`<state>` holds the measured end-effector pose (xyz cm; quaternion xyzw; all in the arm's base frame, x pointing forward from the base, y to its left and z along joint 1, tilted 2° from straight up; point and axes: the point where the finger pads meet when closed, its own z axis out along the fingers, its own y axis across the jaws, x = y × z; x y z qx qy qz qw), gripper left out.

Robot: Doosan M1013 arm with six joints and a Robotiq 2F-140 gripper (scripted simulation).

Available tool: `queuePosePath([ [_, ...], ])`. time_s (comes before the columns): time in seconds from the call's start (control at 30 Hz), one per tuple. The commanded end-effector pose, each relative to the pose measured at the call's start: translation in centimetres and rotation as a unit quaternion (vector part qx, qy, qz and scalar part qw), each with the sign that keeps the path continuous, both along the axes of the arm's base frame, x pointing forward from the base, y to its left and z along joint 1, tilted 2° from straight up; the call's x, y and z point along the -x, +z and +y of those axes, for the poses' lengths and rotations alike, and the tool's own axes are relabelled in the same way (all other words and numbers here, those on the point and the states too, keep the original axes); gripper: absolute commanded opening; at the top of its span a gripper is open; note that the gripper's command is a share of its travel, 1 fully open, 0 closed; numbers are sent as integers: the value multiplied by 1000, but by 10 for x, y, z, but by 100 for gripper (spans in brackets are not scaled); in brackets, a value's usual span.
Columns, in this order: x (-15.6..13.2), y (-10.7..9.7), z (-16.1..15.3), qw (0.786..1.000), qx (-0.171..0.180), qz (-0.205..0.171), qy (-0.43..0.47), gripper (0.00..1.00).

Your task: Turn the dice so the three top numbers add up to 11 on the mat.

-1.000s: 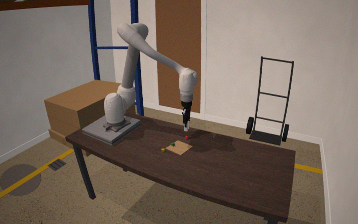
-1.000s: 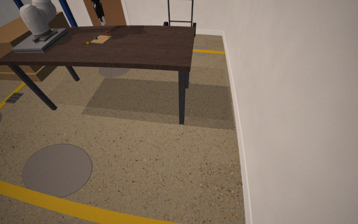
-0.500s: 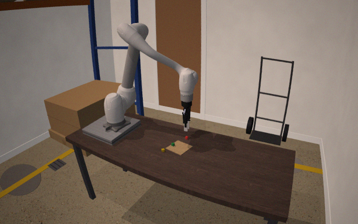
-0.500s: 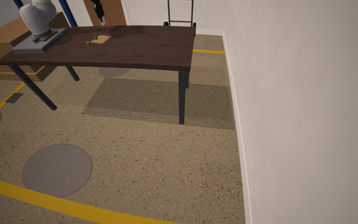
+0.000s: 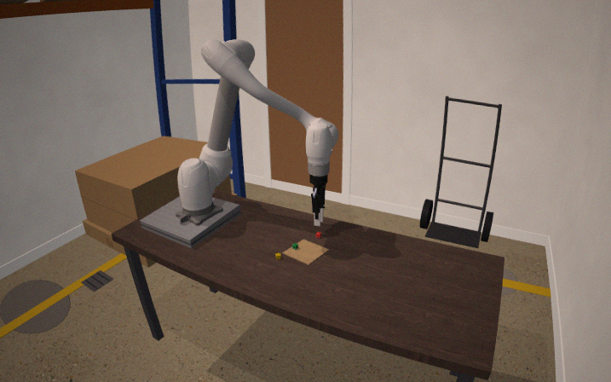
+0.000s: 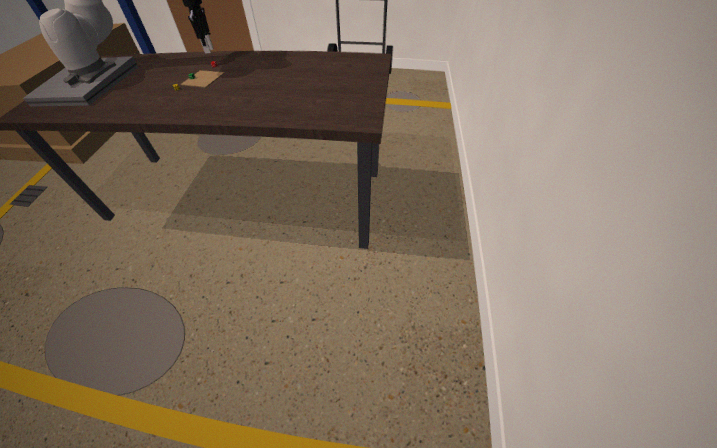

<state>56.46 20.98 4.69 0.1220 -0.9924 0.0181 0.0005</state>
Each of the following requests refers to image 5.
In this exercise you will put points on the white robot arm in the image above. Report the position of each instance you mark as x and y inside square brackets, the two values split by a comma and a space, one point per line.
[195, 182]

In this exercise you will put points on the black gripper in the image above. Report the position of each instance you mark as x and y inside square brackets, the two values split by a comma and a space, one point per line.
[318, 197]

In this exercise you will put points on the tan square mat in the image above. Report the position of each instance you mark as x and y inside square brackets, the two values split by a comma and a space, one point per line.
[307, 252]

